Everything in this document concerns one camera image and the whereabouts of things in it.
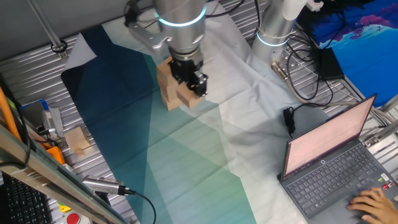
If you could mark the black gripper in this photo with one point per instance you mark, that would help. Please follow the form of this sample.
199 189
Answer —
185 67

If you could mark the silver bar camera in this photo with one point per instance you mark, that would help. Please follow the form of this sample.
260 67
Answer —
102 185

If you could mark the orange pole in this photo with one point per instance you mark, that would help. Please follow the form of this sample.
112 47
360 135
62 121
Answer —
6 112

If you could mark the grey laptop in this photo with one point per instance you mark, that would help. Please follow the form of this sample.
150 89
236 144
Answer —
326 140

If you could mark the person bare hand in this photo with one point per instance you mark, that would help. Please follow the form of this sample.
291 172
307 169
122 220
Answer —
379 207

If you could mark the black power brick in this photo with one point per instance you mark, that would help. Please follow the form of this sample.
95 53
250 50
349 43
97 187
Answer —
331 63

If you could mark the yellow box green mushroom button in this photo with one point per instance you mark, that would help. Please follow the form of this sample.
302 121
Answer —
64 208

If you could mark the black keyboard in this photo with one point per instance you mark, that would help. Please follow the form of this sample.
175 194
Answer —
21 202

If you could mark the orange box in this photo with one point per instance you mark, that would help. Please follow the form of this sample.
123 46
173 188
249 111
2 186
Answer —
56 155

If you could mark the thin metal pole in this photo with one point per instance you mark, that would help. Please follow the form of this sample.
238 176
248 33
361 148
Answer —
46 28

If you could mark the light wooden cube block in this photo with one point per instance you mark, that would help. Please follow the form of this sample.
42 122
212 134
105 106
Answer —
163 70
186 98
169 92
75 138
171 104
164 82

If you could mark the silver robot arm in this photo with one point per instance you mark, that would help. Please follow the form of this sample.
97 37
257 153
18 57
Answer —
183 18

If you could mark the black camera lead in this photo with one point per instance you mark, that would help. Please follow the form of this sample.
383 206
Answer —
153 208

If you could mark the white camera bracket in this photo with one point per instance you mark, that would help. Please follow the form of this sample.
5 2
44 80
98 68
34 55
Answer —
149 35

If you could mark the aluminium profile rail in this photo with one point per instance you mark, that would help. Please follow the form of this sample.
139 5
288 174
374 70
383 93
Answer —
382 130

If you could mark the blue painted poster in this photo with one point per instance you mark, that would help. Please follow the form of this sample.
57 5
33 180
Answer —
367 46

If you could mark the blue and silver device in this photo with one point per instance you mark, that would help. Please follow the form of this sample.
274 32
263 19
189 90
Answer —
51 121

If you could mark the blue green white tablecloth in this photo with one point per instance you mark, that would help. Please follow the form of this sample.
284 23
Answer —
217 124

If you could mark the grey box red button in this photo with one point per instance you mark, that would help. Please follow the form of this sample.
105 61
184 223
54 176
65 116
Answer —
73 218

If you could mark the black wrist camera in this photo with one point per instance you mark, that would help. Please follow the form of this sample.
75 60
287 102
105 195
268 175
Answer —
132 12

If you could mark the metal frame beam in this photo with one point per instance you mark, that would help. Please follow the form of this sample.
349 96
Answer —
37 168

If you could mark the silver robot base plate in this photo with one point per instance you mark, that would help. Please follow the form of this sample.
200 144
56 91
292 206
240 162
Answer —
298 67

